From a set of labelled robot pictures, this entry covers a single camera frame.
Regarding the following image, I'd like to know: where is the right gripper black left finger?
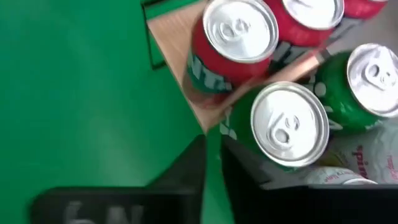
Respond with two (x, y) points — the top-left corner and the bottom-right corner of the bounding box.
(30, 135), (208, 224)

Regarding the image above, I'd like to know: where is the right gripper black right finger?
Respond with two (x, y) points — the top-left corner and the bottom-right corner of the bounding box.
(220, 136), (398, 224)

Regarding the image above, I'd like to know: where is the pink and white soda can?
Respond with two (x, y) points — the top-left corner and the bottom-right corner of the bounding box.
(303, 166), (379, 187)
(323, 119), (398, 185)

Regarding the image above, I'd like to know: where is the green Sprite can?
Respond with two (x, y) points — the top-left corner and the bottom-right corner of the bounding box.
(306, 42), (398, 133)
(219, 81), (330, 172)

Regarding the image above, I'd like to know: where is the red soda can green accent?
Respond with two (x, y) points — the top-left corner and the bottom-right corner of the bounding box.
(183, 0), (280, 108)

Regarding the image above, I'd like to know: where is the red Fanta can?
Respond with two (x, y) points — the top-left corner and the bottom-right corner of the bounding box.
(343, 0), (389, 20)
(264, 0), (345, 74)

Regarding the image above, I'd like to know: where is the green table mat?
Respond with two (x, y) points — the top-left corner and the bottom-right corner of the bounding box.
(0, 0), (237, 224)

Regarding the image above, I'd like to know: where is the wooden shelf black metal frame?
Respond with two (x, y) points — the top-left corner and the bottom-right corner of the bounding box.
(140, 0), (330, 134)

